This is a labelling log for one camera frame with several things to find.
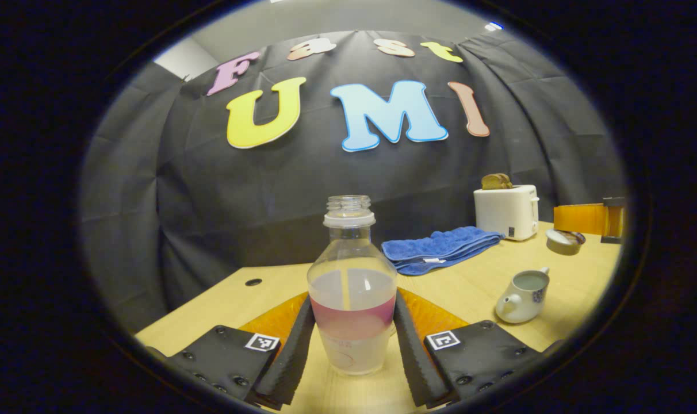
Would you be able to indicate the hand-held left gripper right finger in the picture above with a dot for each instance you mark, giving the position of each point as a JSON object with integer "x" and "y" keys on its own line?
{"x": 414, "y": 362}

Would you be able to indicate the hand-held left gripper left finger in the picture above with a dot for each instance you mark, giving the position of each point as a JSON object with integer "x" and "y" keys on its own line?
{"x": 294, "y": 356}

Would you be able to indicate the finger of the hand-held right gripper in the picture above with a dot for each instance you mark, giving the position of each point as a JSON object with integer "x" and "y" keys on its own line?
{"x": 578, "y": 218}
{"x": 614, "y": 221}

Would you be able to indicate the clear plastic water bottle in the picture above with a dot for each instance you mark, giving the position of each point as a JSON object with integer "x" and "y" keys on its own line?
{"x": 351, "y": 310}

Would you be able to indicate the white blue-patterned teacup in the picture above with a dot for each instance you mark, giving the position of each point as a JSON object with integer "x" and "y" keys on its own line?
{"x": 518, "y": 302}

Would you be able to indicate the white toaster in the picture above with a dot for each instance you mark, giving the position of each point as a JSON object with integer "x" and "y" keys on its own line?
{"x": 504, "y": 213}

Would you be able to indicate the brown bread slice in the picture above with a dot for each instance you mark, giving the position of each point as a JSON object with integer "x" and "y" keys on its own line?
{"x": 489, "y": 182}
{"x": 505, "y": 180}

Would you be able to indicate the folded blue towel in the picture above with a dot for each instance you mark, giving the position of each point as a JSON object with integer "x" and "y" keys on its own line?
{"x": 435, "y": 250}

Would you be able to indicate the black backdrop cloth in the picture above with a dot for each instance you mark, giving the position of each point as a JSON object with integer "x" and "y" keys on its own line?
{"x": 302, "y": 172}

